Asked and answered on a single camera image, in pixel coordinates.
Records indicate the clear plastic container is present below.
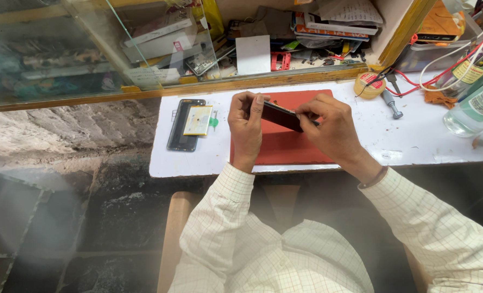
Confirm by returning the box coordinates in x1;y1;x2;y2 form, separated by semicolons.
395;14;483;75

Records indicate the red cable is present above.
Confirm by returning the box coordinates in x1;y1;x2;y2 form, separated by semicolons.
383;3;483;98

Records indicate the person's left hand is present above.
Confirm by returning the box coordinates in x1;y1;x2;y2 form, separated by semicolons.
227;91;272;172

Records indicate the glass display case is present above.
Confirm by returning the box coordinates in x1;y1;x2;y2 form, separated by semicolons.
0;0;222;109

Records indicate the black smartphone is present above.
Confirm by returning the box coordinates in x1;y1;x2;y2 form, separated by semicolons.
261;100;320;133

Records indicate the white cable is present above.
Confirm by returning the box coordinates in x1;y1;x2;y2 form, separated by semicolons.
419;7;483;93

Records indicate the red work mat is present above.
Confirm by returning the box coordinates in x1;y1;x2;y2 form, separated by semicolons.
229;89;340;166

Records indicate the yellow tape roll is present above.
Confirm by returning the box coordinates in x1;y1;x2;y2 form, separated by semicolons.
353;72;387;100

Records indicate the white checked shirt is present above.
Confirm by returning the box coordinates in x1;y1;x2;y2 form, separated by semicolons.
167;212;375;293

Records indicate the red phone frame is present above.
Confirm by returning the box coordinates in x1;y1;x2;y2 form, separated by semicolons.
270;51;292;72

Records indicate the black phone back cover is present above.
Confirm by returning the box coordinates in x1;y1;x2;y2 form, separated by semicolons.
166;98;206;153

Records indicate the white yellow phone battery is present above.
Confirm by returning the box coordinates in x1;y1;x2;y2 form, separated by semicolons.
183;105;213;136

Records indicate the silver screwdriver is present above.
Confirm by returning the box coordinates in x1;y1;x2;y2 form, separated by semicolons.
380;89;404;120

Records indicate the brown wrist bracelet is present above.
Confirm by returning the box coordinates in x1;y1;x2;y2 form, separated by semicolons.
357;165;389;190

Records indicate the yellow label bottle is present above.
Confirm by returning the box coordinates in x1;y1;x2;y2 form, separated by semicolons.
436;39;483;93

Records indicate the cluttered shelf of phone parts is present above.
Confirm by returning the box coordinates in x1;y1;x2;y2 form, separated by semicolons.
121;0;385;81

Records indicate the grey metal hand tool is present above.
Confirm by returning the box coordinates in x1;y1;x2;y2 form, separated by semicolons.
386;72;403;98

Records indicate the white card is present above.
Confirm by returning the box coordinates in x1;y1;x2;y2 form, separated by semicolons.
235;34;272;76

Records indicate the orange cloth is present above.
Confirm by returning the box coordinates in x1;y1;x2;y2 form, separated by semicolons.
423;84;458;110

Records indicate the person's right hand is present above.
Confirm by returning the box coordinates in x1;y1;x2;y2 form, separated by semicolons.
295;94;383;184

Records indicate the clear liquid bottle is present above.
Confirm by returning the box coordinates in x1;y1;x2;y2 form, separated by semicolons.
443;72;483;138

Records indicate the yellow wooden post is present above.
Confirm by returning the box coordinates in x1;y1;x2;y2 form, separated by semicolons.
377;0;438;69

